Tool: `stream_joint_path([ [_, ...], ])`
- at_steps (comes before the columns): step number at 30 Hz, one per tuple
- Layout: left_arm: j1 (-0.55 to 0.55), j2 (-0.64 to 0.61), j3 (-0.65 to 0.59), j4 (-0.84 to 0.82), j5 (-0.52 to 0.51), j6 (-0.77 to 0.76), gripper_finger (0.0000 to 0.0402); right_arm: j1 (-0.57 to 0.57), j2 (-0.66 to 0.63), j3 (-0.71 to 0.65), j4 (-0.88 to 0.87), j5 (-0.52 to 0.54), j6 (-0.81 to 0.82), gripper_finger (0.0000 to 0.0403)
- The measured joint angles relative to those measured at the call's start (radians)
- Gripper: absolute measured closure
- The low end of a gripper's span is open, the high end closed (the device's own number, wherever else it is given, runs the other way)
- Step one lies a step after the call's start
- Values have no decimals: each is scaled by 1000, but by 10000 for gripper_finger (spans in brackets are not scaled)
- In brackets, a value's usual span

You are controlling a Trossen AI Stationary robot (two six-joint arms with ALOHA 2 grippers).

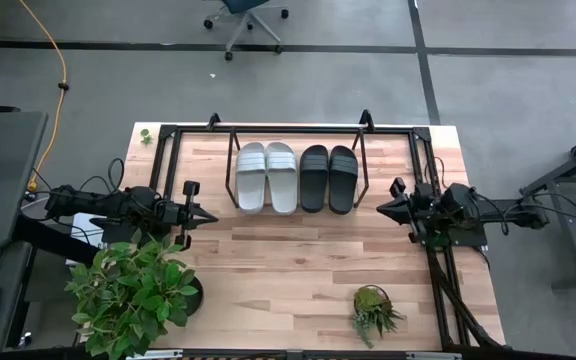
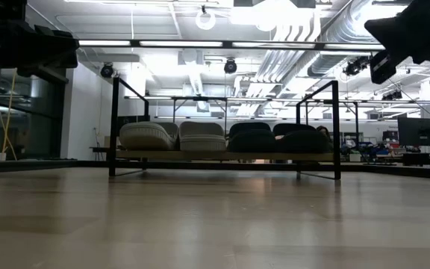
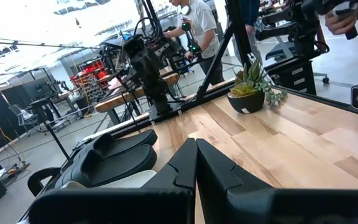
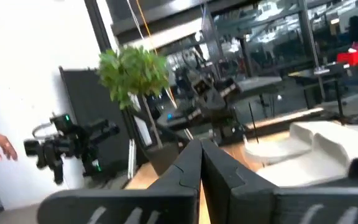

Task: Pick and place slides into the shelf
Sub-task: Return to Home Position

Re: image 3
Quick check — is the red bin rack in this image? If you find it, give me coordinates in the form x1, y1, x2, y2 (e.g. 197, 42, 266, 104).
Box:
69, 60, 113, 103

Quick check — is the white rubber slide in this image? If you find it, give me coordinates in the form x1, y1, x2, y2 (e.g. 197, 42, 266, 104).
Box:
60, 169, 157, 189

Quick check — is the wooden workbench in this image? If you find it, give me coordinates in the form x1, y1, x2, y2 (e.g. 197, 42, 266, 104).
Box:
94, 72, 180, 126

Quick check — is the person's hand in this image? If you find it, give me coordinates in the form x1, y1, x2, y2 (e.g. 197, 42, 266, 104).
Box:
324, 9, 358, 35

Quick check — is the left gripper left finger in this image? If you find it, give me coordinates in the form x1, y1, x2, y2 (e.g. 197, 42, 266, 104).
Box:
28, 138, 198, 224

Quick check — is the black rubber slide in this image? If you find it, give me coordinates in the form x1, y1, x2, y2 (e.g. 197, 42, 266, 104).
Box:
71, 129, 158, 160
54, 143, 158, 189

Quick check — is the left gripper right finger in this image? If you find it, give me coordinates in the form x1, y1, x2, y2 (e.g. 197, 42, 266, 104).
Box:
196, 139, 358, 224

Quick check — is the black drawer cabinet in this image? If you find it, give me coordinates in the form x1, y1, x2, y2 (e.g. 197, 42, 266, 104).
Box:
267, 58, 319, 96

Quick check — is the small succulent in black pot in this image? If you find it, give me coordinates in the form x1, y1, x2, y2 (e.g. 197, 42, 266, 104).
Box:
227, 57, 289, 114

